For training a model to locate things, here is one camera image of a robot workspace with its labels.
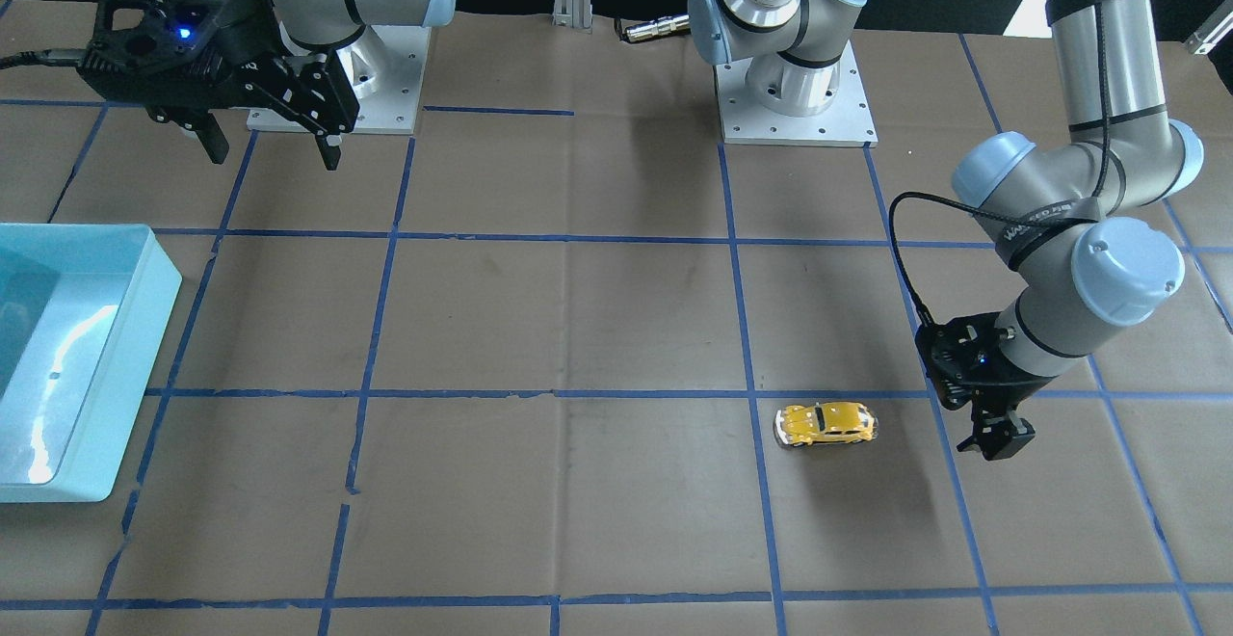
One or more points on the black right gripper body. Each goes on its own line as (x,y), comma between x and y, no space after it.
(243,39)

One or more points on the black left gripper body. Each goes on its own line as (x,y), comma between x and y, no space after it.
(1011,387)

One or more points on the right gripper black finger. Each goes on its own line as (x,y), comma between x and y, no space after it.
(330,148)
(210,136)

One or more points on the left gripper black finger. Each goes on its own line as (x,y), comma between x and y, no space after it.
(997,435)

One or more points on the yellow beetle toy car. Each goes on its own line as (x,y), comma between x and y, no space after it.
(825,423)

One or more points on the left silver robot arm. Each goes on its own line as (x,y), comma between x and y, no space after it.
(1054,216)

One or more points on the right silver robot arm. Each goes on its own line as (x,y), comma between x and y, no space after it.
(348,28)

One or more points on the light blue plastic bin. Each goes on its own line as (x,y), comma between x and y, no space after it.
(84,309)

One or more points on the brown paper table cover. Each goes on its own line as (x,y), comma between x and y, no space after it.
(517,373)

